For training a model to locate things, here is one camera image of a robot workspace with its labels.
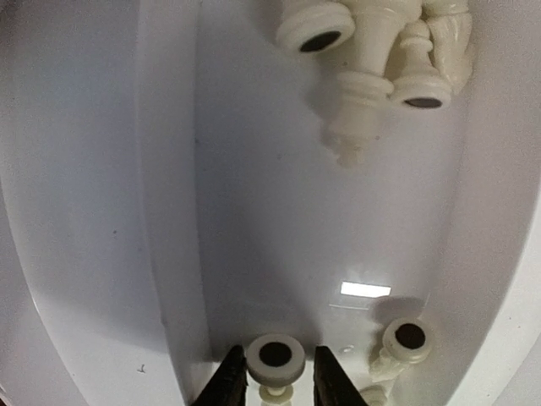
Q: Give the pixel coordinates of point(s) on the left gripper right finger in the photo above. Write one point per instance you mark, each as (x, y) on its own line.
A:
(332, 386)

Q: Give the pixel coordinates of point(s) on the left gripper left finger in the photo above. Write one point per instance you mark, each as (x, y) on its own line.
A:
(228, 385)

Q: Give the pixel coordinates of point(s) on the white chess piece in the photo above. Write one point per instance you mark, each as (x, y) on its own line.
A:
(275, 362)

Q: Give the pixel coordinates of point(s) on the white plastic compartment tray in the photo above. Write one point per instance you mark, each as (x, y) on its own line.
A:
(168, 190)

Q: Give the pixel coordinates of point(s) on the white piece in tray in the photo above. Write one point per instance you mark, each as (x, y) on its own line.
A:
(405, 342)

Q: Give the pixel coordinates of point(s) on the white king piece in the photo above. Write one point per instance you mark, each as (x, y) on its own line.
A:
(363, 86)

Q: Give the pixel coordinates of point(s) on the white pawn dark base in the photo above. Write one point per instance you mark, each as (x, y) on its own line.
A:
(419, 84)

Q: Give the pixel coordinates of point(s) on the white piece dark base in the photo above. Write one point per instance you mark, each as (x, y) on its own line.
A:
(308, 27)

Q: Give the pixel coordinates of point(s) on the white knight piece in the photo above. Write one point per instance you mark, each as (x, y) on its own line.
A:
(451, 24)

